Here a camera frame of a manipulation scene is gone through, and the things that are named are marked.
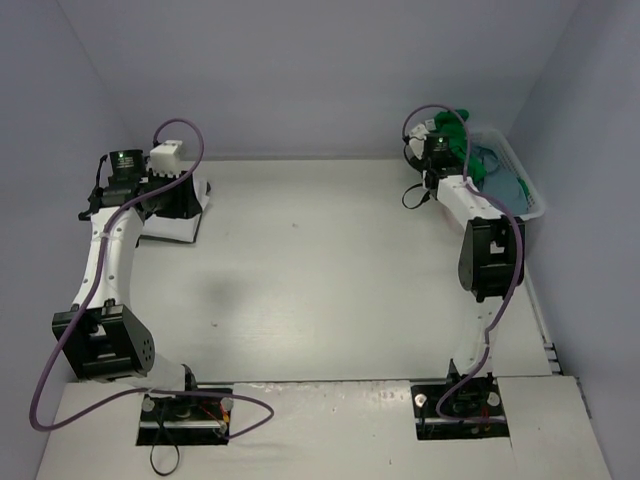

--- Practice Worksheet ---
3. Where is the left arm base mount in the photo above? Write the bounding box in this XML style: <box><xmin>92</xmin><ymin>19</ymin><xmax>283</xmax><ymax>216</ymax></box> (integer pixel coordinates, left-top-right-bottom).
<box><xmin>136</xmin><ymin>388</ymin><xmax>233</xmax><ymax>446</ymax></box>

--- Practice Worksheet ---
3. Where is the white t-shirt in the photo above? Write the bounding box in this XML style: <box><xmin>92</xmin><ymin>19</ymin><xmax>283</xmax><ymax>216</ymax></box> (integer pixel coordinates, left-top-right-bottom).
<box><xmin>141</xmin><ymin>175</ymin><xmax>207</xmax><ymax>244</ymax></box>

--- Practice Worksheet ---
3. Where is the white plastic laundry basket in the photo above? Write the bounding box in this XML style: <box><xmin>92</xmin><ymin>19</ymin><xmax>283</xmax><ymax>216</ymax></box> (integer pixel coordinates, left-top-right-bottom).
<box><xmin>469</xmin><ymin>128</ymin><xmax>545</xmax><ymax>221</ymax></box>

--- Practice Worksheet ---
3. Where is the light blue t-shirt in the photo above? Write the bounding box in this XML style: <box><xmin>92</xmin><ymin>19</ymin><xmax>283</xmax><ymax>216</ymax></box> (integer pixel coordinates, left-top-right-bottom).
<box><xmin>472</xmin><ymin>144</ymin><xmax>528</xmax><ymax>215</ymax></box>

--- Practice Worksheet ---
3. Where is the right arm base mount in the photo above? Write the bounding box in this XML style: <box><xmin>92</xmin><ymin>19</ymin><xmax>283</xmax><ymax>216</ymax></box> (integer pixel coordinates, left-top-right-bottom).
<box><xmin>410</xmin><ymin>374</ymin><xmax>510</xmax><ymax>441</ymax></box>

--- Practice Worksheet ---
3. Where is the black loop cable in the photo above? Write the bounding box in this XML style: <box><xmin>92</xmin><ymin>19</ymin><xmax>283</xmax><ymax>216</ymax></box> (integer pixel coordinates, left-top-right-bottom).
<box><xmin>149</xmin><ymin>422</ymin><xmax>182</xmax><ymax>475</ymax></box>

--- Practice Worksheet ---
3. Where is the green t-shirt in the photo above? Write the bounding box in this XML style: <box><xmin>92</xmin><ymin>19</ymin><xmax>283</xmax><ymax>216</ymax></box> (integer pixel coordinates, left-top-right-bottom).
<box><xmin>409</xmin><ymin>108</ymin><xmax>532</xmax><ymax>201</ymax></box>

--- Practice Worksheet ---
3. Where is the dark grey t-shirt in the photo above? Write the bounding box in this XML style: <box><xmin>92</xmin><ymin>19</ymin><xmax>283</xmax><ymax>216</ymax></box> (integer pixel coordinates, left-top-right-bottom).
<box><xmin>192</xmin><ymin>180</ymin><xmax>212</xmax><ymax>244</ymax></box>

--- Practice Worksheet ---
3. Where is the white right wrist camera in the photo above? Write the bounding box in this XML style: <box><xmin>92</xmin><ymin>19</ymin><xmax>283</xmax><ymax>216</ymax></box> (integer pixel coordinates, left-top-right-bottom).
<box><xmin>404</xmin><ymin>123</ymin><xmax>429</xmax><ymax>159</ymax></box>

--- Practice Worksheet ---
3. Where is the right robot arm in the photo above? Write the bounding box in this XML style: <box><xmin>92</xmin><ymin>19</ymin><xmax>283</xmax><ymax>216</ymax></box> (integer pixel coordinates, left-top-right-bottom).
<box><xmin>404</xmin><ymin>132</ymin><xmax>525</xmax><ymax>412</ymax></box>

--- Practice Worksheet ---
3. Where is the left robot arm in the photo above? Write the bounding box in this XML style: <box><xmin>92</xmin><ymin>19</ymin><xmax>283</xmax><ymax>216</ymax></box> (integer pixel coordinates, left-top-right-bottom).
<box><xmin>52</xmin><ymin>141</ymin><xmax>209</xmax><ymax>420</ymax></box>

